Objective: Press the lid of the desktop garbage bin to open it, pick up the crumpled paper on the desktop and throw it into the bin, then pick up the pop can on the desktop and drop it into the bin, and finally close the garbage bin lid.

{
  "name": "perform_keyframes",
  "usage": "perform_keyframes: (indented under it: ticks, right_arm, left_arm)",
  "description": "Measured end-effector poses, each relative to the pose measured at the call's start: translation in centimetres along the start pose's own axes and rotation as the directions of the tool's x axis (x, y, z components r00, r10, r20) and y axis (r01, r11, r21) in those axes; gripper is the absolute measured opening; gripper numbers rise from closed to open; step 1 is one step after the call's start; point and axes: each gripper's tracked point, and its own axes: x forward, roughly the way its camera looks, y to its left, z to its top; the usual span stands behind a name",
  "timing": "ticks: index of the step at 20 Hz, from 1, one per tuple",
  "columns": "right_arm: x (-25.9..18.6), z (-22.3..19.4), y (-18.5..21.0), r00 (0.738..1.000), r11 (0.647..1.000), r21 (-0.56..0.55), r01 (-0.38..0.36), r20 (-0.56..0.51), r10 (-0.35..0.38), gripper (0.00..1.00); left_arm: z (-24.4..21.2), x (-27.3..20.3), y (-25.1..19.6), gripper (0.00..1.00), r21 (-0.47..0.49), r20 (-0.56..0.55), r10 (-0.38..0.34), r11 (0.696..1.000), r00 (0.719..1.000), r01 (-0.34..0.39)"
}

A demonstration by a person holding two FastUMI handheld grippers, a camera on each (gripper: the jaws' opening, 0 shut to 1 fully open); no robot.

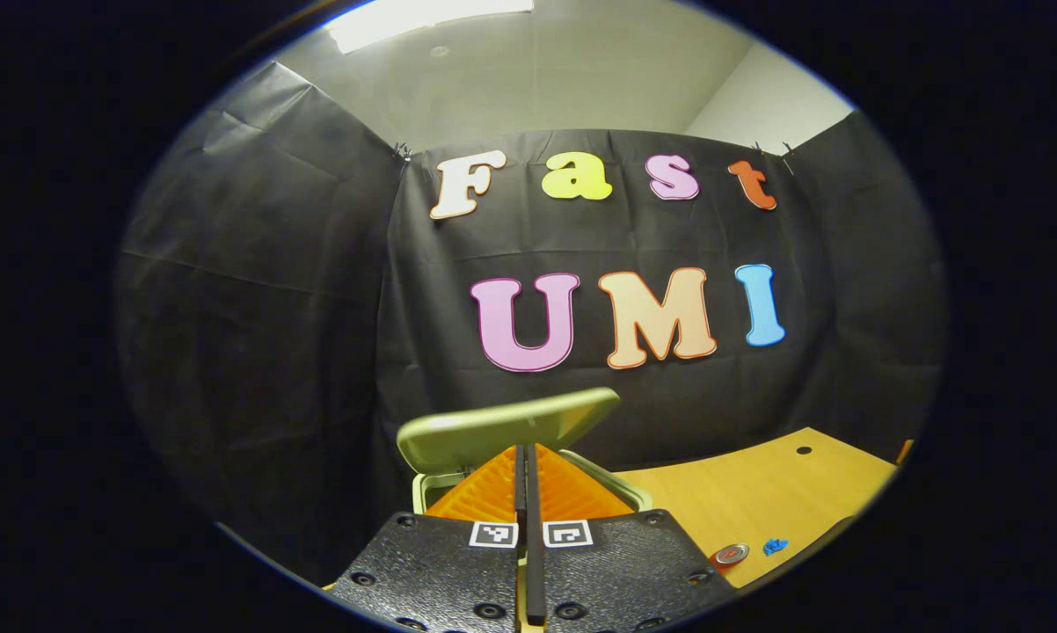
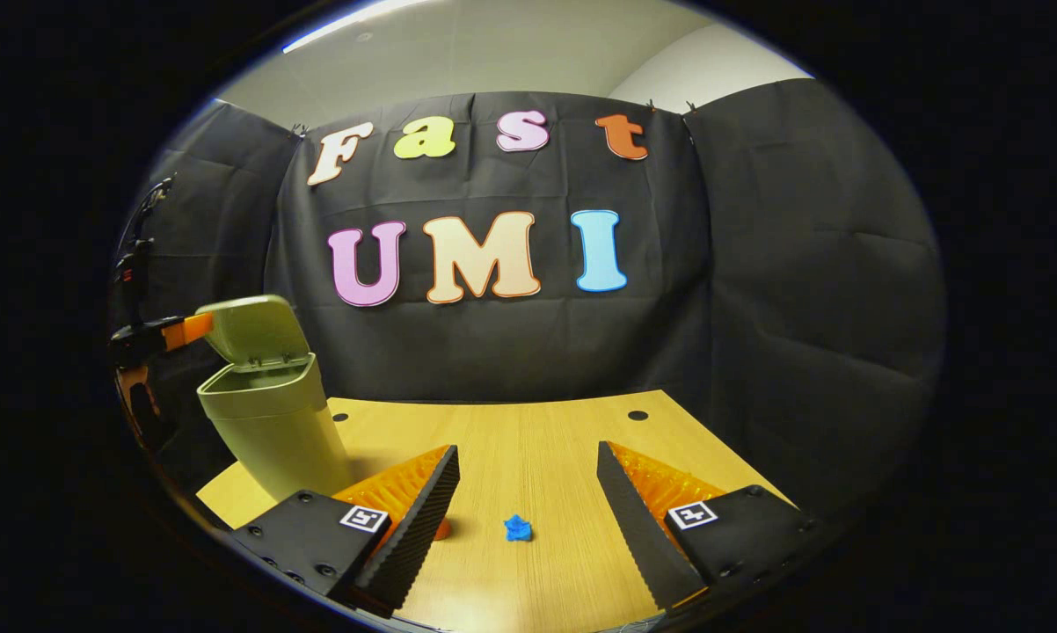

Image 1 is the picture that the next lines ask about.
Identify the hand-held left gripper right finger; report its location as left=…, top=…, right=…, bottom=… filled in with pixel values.
left=525, top=444, right=740, bottom=633

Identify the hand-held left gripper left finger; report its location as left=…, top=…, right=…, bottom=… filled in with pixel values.
left=326, top=444, right=529, bottom=633

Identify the green desktop garbage bin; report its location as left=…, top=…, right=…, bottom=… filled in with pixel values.
left=396, top=387, right=654, bottom=528

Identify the wooden desktop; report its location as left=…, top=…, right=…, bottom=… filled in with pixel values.
left=322, top=427, right=899, bottom=592

